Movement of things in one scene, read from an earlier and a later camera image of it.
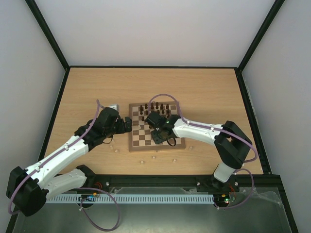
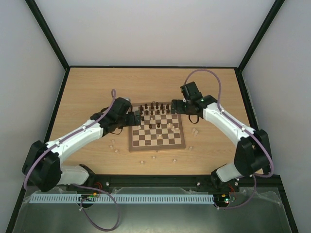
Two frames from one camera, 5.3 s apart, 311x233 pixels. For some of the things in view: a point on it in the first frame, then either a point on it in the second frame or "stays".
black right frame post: x=266 y=24 stays
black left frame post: x=41 y=19 stays
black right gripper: x=158 y=134 to x=179 y=107
